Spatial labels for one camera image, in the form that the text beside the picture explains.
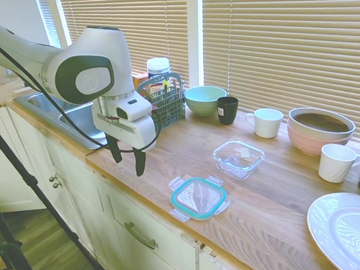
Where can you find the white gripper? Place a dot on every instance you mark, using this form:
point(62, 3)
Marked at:
point(140, 134)

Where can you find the black cup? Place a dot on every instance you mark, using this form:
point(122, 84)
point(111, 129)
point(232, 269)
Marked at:
point(227, 113)

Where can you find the stainless steel double sink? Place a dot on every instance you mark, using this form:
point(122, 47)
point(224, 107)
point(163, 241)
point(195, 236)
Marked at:
point(43, 102)

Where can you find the pale wooden strip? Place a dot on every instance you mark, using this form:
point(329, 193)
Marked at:
point(20, 92)

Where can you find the dark green clamp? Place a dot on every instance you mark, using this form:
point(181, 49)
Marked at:
point(9, 248)

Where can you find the white dinner plate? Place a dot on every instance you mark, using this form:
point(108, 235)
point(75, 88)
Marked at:
point(342, 232)

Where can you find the white canister with blue label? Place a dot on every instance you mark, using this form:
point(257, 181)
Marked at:
point(158, 67)

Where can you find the pink bowl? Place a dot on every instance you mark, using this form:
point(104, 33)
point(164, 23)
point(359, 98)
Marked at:
point(309, 145)

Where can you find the clear lid with teal seal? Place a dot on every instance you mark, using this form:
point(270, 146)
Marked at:
point(199, 198)

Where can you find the round metal cabinet knob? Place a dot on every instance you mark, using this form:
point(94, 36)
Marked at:
point(52, 179)
point(57, 185)

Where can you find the grey plastic cutlery basket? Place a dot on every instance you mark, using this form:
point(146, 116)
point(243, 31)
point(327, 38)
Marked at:
point(172, 111)

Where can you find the grey bowl with brown inside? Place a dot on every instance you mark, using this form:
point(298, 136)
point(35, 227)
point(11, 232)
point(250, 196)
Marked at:
point(319, 120)

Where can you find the narrow white window blind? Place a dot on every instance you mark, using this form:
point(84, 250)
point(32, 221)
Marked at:
point(49, 20)

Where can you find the wide beige window blind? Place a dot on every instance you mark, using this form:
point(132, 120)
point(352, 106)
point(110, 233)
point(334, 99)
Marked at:
point(284, 43)

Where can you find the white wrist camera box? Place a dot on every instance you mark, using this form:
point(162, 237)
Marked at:
point(135, 108)

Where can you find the white smooth mug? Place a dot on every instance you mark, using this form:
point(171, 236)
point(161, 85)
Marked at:
point(268, 126)

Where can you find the orange cardboard box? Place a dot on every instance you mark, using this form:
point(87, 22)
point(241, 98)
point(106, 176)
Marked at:
point(140, 80)

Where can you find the black camera tripod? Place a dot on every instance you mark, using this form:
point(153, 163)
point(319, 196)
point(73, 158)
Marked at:
point(30, 181)

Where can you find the white window frame post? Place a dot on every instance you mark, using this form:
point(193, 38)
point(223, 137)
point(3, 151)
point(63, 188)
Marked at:
point(197, 63)

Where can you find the mint green bowl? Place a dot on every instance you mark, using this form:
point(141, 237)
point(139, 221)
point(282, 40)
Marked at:
point(205, 104)

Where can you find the square glass food container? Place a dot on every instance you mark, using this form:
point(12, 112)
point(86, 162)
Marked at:
point(224, 156)

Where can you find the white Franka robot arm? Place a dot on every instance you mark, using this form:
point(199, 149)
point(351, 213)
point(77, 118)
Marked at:
point(101, 48)

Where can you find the white kitchen cabinets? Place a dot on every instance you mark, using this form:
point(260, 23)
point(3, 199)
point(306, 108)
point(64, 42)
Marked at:
point(95, 207)

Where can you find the white ribbed mug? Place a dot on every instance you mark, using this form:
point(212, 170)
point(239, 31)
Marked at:
point(334, 165)

